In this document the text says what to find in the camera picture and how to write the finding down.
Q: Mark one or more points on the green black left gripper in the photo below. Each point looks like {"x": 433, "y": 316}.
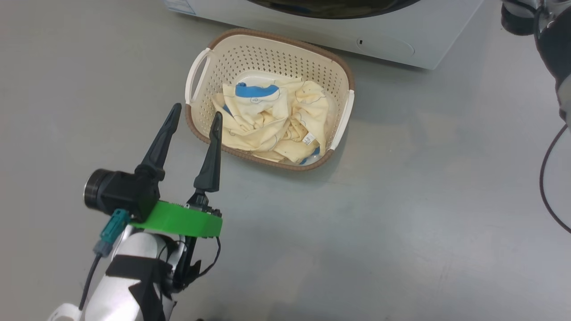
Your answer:
{"x": 178, "y": 220}

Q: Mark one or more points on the cream garment with blue trim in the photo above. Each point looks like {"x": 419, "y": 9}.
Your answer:
{"x": 267, "y": 120}

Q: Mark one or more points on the dark round washing machine door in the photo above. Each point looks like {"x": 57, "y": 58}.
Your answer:
{"x": 334, "y": 6}

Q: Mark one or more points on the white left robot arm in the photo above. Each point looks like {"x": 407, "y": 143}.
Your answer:
{"x": 111, "y": 298}

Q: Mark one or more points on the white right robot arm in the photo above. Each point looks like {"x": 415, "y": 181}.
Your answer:
{"x": 557, "y": 44}

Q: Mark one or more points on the cream perforated laundry basket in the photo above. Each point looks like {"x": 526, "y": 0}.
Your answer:
{"x": 267, "y": 53}

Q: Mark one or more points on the white washing machine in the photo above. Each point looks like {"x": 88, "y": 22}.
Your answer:
{"x": 401, "y": 26}

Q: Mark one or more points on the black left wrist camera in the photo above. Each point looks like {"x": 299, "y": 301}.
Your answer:
{"x": 120, "y": 191}

